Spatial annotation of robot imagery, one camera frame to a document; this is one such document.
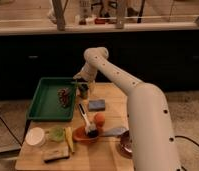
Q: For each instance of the orange plate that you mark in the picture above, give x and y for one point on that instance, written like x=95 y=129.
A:
x=79 y=135

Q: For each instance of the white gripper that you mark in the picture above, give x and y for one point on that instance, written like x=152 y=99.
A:
x=87 y=73

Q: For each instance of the green plastic cup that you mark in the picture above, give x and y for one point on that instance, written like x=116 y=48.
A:
x=56 y=134

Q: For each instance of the dark brown bowl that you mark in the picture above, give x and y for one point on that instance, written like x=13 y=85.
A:
x=125 y=144

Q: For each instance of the blue sponge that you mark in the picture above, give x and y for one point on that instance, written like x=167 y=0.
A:
x=96 y=105

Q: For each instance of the green plastic tray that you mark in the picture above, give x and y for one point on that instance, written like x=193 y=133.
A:
x=46 y=104

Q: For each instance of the red grape bunch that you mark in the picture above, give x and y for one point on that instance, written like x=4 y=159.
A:
x=63 y=95

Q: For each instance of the orange fruit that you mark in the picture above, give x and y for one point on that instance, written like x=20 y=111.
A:
x=99 y=119

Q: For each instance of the metal cup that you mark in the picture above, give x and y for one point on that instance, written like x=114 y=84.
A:
x=83 y=94

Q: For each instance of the yellow banana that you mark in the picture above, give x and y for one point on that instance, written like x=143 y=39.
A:
x=69 y=138

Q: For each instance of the white dish brush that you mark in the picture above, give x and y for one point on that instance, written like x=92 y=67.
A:
x=90 y=128

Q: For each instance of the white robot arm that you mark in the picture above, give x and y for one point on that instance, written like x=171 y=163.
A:
x=149 y=120

